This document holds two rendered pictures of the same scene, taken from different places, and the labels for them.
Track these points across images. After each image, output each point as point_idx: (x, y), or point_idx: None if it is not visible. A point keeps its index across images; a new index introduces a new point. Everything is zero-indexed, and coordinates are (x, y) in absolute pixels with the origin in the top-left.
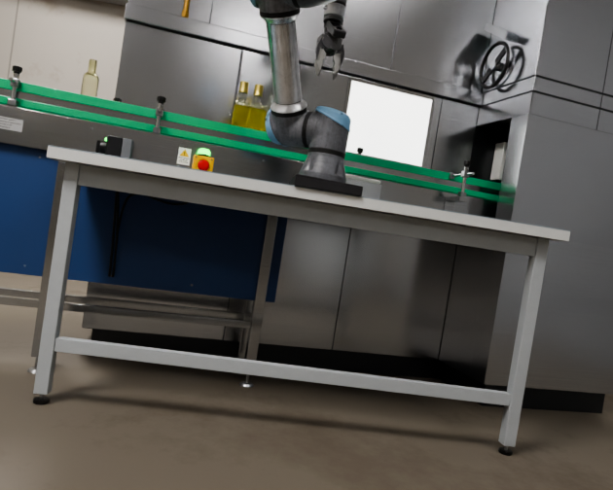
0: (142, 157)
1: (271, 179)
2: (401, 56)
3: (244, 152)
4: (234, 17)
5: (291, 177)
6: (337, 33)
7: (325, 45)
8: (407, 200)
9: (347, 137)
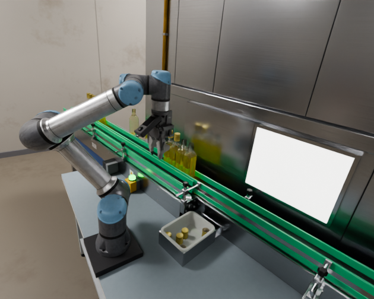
0: (120, 169)
1: (162, 202)
2: (321, 102)
3: (150, 181)
4: (185, 78)
5: (170, 205)
6: (136, 133)
7: (150, 134)
8: (266, 257)
9: (111, 227)
